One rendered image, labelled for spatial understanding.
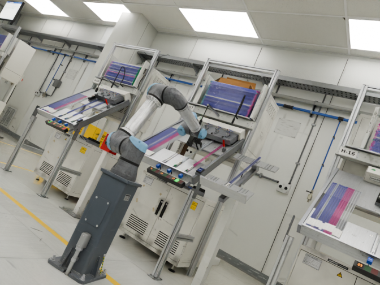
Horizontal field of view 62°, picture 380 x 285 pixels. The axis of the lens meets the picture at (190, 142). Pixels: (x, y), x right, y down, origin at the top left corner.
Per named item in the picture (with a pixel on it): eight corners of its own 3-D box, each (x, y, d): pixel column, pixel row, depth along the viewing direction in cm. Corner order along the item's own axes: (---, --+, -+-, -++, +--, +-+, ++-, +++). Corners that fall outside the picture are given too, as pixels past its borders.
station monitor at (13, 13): (11, 22, 531) (23, 1, 537) (-4, 20, 563) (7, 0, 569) (18, 27, 543) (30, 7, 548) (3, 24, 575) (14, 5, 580)
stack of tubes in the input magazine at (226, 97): (246, 117, 268) (259, 89, 271) (199, 104, 296) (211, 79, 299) (251, 122, 278) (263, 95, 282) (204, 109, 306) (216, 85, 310)
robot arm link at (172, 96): (184, 85, 188) (210, 130, 225) (170, 82, 194) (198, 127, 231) (173, 99, 184) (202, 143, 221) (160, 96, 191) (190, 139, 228)
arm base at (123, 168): (127, 180, 167) (135, 163, 168) (104, 169, 172) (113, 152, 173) (138, 183, 181) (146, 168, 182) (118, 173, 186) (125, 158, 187)
